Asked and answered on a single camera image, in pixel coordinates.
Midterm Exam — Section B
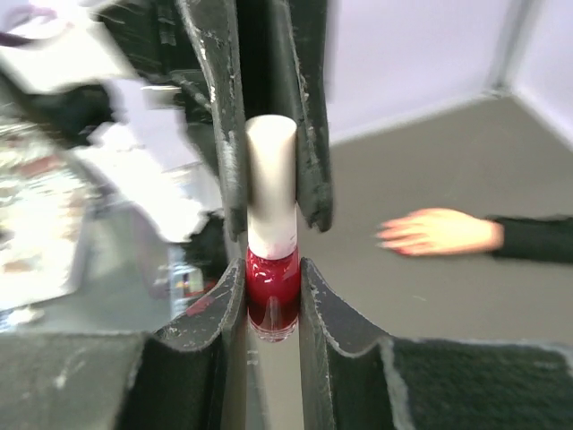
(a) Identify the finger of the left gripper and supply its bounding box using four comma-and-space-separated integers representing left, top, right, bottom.
175, 1, 247, 242
286, 1, 334, 232

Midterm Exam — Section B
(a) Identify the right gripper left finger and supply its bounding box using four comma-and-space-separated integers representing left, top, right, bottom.
1, 259, 246, 429

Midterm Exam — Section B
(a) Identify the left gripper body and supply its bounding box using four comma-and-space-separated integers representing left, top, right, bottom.
94, 1, 274, 134

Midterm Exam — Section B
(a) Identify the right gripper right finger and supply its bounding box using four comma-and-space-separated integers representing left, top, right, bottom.
299, 258, 572, 429

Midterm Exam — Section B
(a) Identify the red nail polish bottle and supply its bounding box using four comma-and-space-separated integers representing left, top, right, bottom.
245, 247, 301, 343

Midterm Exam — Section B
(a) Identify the mannequin hand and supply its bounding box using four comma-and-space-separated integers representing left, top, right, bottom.
376, 208, 504, 257

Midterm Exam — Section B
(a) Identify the black shirt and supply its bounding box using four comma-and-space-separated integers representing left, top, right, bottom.
488, 216, 572, 264

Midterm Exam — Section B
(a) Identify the left aluminium frame post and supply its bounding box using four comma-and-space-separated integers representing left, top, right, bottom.
484, 0, 538, 98

